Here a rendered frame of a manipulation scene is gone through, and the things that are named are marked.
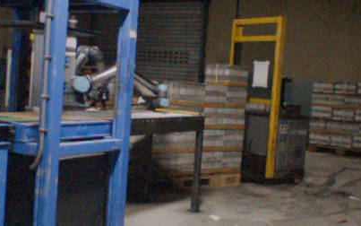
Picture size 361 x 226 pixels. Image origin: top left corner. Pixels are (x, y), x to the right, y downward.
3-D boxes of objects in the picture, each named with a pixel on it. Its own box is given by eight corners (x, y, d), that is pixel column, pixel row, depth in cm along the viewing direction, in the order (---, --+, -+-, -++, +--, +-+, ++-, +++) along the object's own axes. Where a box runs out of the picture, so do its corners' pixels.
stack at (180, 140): (107, 186, 528) (112, 101, 524) (197, 179, 601) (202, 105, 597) (128, 194, 498) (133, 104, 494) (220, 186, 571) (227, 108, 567)
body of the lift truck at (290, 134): (231, 174, 655) (236, 108, 651) (262, 172, 689) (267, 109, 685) (274, 185, 601) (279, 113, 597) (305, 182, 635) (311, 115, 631)
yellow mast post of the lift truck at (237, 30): (221, 167, 648) (232, 20, 639) (227, 166, 654) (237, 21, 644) (227, 168, 641) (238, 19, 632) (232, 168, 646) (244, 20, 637)
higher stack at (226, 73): (196, 179, 601) (205, 64, 594) (216, 178, 619) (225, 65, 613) (219, 186, 571) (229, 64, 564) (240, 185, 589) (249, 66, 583)
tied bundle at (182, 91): (159, 103, 559) (160, 81, 558) (181, 104, 578) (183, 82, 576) (182, 106, 530) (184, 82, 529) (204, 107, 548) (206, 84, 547)
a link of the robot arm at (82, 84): (74, 94, 445) (133, 69, 463) (78, 95, 431) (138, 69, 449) (69, 81, 442) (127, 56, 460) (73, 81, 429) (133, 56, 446)
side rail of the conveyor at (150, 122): (199, 129, 451) (200, 115, 450) (204, 130, 448) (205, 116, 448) (98, 137, 335) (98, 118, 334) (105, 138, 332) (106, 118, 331)
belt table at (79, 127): (33, 126, 362) (34, 110, 361) (110, 135, 330) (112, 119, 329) (-59, 129, 301) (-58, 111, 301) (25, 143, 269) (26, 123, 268)
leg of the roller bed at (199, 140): (193, 210, 455) (198, 129, 451) (198, 211, 452) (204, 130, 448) (189, 211, 450) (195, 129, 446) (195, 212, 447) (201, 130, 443)
